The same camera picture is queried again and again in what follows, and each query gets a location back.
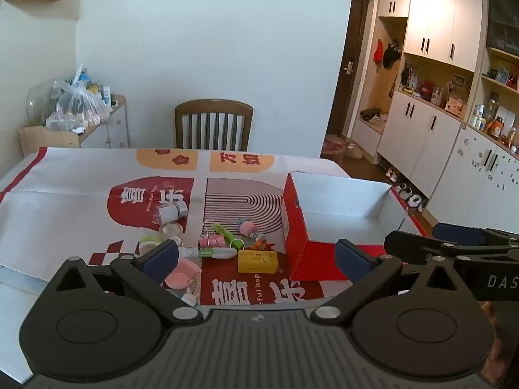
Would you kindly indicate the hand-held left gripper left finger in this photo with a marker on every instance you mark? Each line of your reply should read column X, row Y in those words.
column 162, row 257

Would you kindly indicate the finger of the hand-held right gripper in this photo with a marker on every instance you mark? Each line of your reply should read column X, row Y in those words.
column 409, row 243
column 458, row 233

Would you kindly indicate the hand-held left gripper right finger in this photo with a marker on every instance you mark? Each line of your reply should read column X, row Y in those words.
column 350, row 257

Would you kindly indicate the yellow correction tape dispenser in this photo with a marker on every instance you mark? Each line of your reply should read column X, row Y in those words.
column 150, row 244

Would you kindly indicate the green tube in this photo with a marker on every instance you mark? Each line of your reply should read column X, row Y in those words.
column 222, row 231

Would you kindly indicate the red cardboard box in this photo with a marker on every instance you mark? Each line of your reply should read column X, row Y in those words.
column 292, row 210

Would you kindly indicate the clear tape roll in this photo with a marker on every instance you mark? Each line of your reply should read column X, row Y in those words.
column 170, row 231

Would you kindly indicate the clear bottle with silver cap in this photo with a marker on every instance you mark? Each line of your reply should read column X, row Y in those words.
column 172, row 211

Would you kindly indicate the pink binder clip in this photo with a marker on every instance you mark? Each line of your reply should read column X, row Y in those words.
column 211, row 242

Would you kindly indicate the white and green correction pen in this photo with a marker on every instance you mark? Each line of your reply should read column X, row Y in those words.
column 215, row 253

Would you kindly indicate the yellow small box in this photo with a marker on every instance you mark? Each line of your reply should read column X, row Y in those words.
column 257, row 261

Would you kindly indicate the red and white printed tablecloth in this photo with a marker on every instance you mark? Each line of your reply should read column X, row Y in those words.
column 81, row 194

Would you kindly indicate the white slippers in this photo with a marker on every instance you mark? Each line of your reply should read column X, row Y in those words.
column 354, row 152

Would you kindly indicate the red floor mat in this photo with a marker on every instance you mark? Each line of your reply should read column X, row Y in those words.
column 334, row 146

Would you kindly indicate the wooden side cabinet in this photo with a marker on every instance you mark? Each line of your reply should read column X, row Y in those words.
column 117, row 129

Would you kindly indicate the brown wooden chair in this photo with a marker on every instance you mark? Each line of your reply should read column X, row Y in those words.
column 213, row 107

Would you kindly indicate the clear plastic bag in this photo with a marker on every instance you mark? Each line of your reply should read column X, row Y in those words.
column 77, row 105

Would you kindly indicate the black bag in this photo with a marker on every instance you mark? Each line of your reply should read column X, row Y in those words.
column 391, row 54

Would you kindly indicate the red hat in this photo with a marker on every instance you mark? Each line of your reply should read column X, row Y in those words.
column 378, row 52

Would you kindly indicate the white wall cabinet unit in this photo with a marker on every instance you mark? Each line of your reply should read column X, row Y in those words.
column 421, row 129

